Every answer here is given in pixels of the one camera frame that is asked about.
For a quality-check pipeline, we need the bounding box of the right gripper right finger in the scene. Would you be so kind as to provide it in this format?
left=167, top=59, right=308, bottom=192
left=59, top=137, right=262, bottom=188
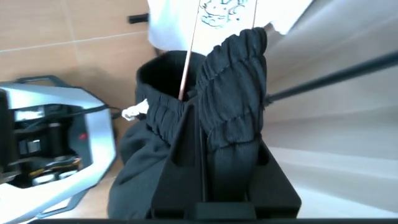
left=248, top=139, right=302, bottom=218

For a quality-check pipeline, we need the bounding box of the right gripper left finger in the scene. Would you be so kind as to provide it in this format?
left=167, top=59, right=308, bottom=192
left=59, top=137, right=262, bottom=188
left=151, top=99, right=208, bottom=218

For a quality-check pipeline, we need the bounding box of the black garment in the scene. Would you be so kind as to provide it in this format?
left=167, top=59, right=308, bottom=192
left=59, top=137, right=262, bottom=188
left=107, top=27, right=269, bottom=220

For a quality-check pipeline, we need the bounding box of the pink clothes hanger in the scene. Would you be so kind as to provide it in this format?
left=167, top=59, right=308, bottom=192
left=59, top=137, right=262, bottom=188
left=178, top=0, right=259, bottom=101

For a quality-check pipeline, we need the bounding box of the white printed t-shirt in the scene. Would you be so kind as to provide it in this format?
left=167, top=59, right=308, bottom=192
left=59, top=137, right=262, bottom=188
left=146, top=0, right=315, bottom=57

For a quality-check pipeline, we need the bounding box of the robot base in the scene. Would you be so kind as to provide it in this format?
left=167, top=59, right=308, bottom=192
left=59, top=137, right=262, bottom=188
left=0, top=74, right=118, bottom=224

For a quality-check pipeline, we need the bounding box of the black clothes rack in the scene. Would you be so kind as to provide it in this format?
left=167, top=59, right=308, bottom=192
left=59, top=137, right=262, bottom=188
left=127, top=12, right=398, bottom=107

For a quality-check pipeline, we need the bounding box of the beige curtain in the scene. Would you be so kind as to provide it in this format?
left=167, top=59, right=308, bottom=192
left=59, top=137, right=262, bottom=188
left=263, top=0, right=398, bottom=215

